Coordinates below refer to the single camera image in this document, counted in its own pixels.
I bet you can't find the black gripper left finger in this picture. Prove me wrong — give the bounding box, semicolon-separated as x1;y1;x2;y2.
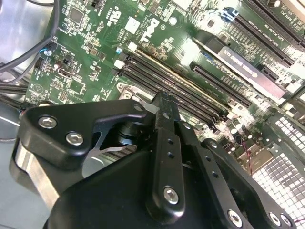
9;92;187;225

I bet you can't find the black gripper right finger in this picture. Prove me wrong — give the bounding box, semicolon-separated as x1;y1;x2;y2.
170;100;298;229

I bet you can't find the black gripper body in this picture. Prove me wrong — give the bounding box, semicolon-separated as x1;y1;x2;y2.
46;120;223;229

